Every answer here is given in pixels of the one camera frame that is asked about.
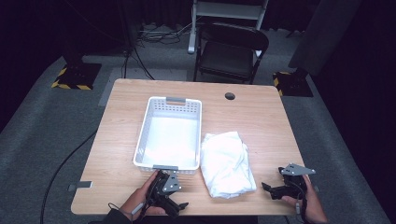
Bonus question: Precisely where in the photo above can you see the grey upright panel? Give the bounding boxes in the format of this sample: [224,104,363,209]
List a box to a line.
[287,0,364,77]

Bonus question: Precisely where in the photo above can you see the black cable by pole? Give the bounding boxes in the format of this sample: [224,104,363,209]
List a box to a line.
[122,49,156,81]

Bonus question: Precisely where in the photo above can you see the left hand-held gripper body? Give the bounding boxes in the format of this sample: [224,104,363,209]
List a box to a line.
[147,169,183,217]

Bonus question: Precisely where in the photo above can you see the black folding chair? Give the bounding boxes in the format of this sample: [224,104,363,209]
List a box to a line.
[192,22,270,86]

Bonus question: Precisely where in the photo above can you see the white plastic basket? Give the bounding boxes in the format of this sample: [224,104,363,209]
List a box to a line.
[133,96,203,175]

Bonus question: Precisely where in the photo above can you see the black floor cable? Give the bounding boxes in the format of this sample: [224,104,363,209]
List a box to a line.
[39,128,99,224]

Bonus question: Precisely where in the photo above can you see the person's right hand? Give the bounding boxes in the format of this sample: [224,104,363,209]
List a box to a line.
[281,175,329,224]

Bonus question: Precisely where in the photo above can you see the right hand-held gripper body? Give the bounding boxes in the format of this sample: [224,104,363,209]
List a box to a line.
[277,162,317,198]

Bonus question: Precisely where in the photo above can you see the white cloth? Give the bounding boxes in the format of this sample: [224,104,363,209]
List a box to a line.
[199,131,258,200]

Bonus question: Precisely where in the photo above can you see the black base plate striped edge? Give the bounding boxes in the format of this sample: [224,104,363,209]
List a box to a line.
[50,63,103,91]
[272,70,315,98]

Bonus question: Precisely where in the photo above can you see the black stand pole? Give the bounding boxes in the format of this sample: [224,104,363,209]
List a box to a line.
[116,0,135,58]

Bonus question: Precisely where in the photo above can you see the person's left hand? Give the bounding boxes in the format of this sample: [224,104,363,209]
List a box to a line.
[120,170,166,221]

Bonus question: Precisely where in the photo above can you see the white metal stand frame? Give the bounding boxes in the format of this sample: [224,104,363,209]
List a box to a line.
[187,0,270,55]

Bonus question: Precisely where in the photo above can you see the bundle of floor cables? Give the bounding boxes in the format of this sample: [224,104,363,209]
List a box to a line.
[135,21,194,45]

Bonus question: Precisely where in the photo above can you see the left hand-held gripper cable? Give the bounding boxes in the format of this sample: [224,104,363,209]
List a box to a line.
[107,202,146,222]

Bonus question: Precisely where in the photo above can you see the right hand-held gripper cable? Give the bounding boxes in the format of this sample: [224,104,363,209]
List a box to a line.
[293,186,308,217]

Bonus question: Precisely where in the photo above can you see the hand-held gripper cable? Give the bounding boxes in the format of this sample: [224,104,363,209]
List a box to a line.
[107,202,146,222]
[293,186,308,217]

